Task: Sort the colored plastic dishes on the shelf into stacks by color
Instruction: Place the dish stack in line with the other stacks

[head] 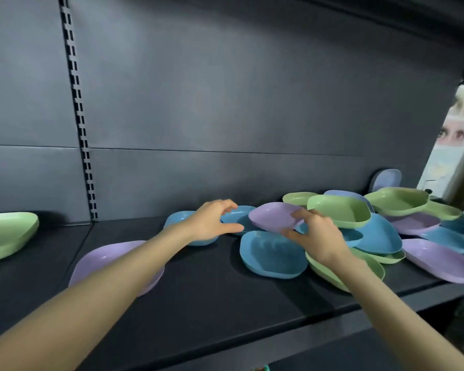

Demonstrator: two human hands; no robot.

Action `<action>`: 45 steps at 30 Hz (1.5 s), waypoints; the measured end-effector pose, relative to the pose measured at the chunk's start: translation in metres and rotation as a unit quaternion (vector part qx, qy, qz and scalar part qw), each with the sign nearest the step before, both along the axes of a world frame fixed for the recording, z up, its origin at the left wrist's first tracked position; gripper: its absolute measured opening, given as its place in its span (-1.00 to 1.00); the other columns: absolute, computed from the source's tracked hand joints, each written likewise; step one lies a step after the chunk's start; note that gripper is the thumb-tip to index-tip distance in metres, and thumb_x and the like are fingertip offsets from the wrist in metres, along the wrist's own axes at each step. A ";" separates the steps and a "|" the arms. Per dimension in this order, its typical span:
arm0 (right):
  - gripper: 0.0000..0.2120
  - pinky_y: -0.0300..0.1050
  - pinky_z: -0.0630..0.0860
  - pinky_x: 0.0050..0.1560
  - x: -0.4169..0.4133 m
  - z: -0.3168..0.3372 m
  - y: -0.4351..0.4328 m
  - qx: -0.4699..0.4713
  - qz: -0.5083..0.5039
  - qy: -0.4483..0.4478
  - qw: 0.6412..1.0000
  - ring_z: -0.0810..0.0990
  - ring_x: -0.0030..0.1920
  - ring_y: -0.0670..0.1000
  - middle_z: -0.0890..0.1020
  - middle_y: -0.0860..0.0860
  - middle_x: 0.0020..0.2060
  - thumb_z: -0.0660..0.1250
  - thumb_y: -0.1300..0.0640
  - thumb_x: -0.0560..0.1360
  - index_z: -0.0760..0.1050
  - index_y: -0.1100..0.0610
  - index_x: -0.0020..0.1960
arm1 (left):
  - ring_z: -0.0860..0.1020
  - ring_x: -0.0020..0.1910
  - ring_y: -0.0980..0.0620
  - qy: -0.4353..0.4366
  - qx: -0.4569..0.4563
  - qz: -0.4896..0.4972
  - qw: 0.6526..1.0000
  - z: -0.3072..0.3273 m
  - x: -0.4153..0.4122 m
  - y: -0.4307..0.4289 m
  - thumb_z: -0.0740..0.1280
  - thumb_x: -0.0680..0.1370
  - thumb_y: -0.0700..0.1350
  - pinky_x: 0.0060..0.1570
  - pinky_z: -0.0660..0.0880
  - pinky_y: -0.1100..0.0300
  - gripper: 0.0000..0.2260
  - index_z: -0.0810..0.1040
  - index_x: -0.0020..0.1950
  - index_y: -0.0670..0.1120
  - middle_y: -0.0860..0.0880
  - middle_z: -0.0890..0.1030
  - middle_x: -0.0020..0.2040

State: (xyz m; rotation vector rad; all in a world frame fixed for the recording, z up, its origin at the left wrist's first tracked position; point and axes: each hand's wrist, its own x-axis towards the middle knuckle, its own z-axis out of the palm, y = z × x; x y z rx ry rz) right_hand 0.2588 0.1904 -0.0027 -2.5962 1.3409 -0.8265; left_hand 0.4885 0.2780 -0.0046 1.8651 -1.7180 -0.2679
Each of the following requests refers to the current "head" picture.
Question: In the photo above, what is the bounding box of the person's left hand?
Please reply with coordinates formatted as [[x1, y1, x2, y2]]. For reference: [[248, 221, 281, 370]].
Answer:
[[184, 199, 245, 244]]

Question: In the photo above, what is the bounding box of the person's right hand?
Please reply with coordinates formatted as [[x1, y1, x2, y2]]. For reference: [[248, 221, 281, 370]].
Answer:
[[281, 209, 352, 267]]

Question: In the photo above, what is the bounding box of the purple plastic plate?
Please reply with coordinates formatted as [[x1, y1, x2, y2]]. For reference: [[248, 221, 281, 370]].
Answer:
[[248, 202, 308, 233], [68, 240, 165, 298]]

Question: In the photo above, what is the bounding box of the person's right forearm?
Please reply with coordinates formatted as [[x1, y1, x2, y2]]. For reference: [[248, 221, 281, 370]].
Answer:
[[316, 250, 464, 371]]

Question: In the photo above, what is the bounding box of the person's left forearm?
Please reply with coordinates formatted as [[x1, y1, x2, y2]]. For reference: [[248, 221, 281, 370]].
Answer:
[[0, 225, 196, 371]]

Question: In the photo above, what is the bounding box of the pile of pastel plastic dishes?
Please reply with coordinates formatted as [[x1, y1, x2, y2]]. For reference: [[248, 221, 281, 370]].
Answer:
[[163, 168, 464, 293]]

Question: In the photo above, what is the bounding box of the dark grey shelf board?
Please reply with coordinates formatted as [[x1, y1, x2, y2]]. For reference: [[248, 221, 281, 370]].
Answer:
[[0, 197, 464, 371]]

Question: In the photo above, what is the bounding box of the poster with eyes print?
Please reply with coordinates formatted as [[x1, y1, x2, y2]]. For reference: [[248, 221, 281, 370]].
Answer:
[[416, 73, 464, 208]]

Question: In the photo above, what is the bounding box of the slotted metal shelf upright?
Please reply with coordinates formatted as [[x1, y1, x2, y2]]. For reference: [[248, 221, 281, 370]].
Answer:
[[59, 0, 99, 222]]

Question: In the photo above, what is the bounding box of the green plastic plate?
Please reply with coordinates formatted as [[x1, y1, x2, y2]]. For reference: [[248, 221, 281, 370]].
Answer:
[[0, 212, 40, 265]]

